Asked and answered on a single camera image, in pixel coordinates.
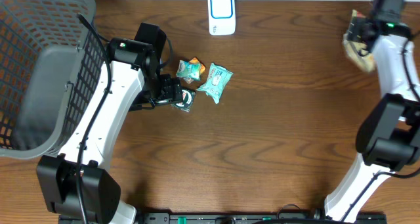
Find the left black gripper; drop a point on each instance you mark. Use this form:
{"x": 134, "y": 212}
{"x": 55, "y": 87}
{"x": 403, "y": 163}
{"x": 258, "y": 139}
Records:
{"x": 171, "y": 90}

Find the small teal packet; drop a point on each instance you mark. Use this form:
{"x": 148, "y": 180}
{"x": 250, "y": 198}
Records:
{"x": 188, "y": 70}

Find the teal wet wipes pack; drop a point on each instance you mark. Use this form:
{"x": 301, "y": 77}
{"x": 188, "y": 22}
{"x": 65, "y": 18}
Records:
{"x": 217, "y": 79}

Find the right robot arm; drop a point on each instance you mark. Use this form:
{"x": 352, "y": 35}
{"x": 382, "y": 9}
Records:
{"x": 388, "y": 139}

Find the small orange box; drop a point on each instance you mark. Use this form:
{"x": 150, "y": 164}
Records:
{"x": 201, "y": 69}

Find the white barcode scanner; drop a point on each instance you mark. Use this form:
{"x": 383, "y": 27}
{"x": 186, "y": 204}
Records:
{"x": 222, "y": 17}

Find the dark green round-logo packet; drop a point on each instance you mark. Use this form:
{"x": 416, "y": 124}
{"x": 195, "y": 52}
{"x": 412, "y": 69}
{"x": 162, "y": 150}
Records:
{"x": 188, "y": 97}

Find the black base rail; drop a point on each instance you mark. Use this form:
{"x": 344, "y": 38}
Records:
{"x": 239, "y": 218}

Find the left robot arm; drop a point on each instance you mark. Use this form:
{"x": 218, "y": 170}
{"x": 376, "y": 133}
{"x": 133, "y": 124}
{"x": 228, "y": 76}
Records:
{"x": 76, "y": 184}

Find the yellow snack bag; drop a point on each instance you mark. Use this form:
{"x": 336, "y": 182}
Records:
{"x": 353, "y": 46}

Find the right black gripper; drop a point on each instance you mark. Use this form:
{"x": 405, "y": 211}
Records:
{"x": 356, "y": 25}

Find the grey plastic shopping basket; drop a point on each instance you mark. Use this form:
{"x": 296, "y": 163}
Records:
{"x": 50, "y": 67}

